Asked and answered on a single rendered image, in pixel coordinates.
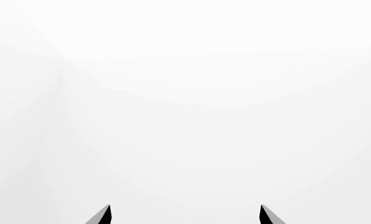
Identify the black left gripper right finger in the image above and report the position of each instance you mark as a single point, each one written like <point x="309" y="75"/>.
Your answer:
<point x="269" y="217"/>

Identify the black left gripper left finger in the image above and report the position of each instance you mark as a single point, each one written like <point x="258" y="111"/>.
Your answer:
<point x="102" y="217"/>

